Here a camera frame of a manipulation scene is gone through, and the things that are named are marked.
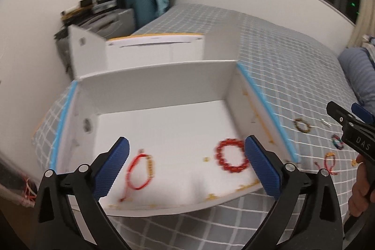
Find multicolour glass bead bracelet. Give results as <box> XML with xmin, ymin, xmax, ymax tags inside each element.
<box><xmin>330</xmin><ymin>134</ymin><xmax>346</xmax><ymax>151</ymax></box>

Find red cord bracelet gold tube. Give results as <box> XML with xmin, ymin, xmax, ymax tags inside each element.
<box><xmin>314</xmin><ymin>152</ymin><xmax>338</xmax><ymax>176</ymax></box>

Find brown wooden bead bracelet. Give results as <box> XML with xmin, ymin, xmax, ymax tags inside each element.
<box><xmin>293</xmin><ymin>117</ymin><xmax>313</xmax><ymax>134</ymax></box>

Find red cord bracelet gold bar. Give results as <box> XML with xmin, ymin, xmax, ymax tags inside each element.
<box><xmin>119</xmin><ymin>149</ymin><xmax>155</xmax><ymax>202</ymax></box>

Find red bead bracelet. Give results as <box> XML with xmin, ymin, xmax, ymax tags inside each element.
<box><xmin>215</xmin><ymin>138</ymin><xmax>250</xmax><ymax>174</ymax></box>

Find person's right hand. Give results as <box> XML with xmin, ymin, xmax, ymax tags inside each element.
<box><xmin>348</xmin><ymin>155</ymin><xmax>375</xmax><ymax>217</ymax></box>

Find blue striped bolster pillow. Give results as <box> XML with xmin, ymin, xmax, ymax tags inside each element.
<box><xmin>338</xmin><ymin>48</ymin><xmax>374</xmax><ymax>114</ymax></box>

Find grey white checked bedsheet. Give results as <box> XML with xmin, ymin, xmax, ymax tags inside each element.
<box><xmin>32</xmin><ymin>2</ymin><xmax>366</xmax><ymax>250</ymax></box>

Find grey plaid pillow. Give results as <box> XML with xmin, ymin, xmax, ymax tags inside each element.
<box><xmin>362</xmin><ymin>35</ymin><xmax>375</xmax><ymax>57</ymax></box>

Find beige curtain right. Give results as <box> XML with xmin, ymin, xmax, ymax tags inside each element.
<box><xmin>347</xmin><ymin>0</ymin><xmax>375</xmax><ymax>47</ymax></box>

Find blue yellow cardboard box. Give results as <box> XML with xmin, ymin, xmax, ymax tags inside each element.
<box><xmin>33</xmin><ymin>22</ymin><xmax>299</xmax><ymax>217</ymax></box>

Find grey suitcase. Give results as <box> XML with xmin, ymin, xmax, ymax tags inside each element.
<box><xmin>54</xmin><ymin>9</ymin><xmax>135</xmax><ymax>80</ymax></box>

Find teal suitcase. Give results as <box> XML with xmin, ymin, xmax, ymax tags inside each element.
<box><xmin>124</xmin><ymin>0</ymin><xmax>159</xmax><ymax>30</ymax></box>

